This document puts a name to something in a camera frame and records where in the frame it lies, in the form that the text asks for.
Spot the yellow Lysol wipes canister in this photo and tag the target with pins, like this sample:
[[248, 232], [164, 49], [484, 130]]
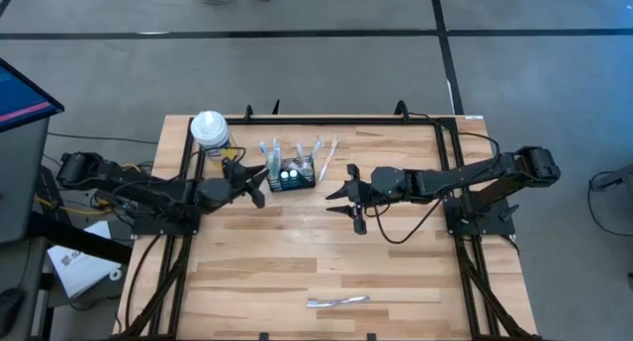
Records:
[[210, 128]]

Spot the black computer mouse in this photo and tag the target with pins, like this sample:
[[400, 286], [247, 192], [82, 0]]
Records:
[[10, 304]]

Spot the white printed booklet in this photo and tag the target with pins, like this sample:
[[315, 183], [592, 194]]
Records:
[[79, 267]]

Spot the orange white wrapped toothbrush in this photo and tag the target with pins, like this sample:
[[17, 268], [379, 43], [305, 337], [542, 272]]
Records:
[[329, 158]]

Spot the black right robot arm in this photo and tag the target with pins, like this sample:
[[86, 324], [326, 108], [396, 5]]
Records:
[[470, 175]]

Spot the light blue wrapped toothbrush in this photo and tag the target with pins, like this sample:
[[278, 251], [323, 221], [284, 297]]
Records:
[[263, 148], [275, 148]]

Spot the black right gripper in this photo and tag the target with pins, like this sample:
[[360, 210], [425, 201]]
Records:
[[386, 185]]

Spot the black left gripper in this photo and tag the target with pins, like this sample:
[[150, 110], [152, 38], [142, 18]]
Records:
[[222, 193]]

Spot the purple white wrapped toothbrush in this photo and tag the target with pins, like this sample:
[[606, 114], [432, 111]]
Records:
[[336, 301]]

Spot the black desk beam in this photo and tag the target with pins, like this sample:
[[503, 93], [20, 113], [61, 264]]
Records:
[[79, 238]]

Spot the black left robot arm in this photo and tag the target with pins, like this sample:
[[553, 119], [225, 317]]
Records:
[[148, 190]]

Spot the white tape roll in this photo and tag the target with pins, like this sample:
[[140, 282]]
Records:
[[116, 274]]

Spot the blue screen monitor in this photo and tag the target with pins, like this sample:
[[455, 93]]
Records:
[[20, 101]]

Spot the white table sticker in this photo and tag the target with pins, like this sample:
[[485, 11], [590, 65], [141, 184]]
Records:
[[474, 117]]

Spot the black frame bracket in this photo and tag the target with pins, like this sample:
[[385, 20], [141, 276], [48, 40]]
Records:
[[248, 112], [275, 107], [401, 109]]

